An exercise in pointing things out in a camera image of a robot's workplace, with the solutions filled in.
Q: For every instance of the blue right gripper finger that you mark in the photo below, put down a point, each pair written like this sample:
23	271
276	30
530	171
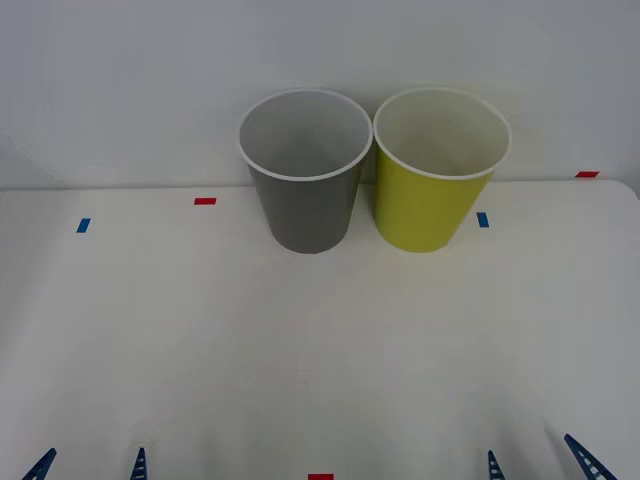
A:
590	462
495	469

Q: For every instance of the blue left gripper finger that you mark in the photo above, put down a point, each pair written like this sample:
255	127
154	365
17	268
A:
139	465
40	465

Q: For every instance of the yellow-green plastic waste bin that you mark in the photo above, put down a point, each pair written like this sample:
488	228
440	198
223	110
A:
422	210

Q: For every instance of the grey plastic waste bin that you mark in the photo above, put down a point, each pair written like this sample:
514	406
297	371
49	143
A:
307	215

